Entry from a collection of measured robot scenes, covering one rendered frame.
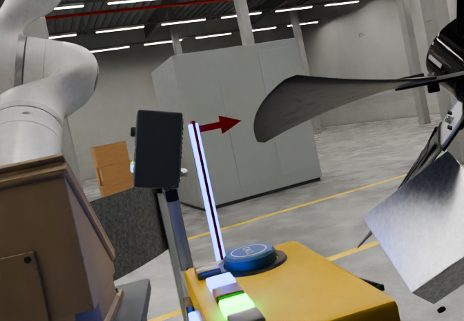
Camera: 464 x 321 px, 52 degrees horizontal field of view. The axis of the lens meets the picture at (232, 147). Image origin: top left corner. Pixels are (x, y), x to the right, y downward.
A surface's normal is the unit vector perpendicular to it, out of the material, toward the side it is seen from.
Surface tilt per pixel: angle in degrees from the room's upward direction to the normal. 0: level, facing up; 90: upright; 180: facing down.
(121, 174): 90
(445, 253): 55
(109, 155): 90
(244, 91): 90
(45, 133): 65
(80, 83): 119
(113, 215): 90
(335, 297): 0
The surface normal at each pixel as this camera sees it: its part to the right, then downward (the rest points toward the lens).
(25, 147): 0.41, -0.68
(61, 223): 0.08, 0.04
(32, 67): 0.35, 0.15
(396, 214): -0.66, -0.41
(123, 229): 0.83, -0.14
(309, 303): -0.20, -0.98
